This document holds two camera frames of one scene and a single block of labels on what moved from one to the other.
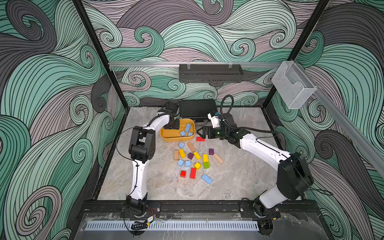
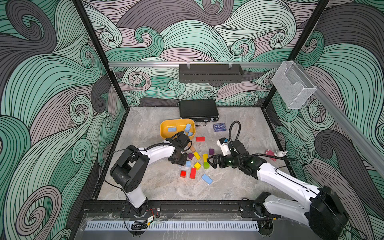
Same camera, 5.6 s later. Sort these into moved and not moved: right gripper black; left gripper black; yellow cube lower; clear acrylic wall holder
Moved: right gripper black; left gripper black
Not moved: clear acrylic wall holder; yellow cube lower
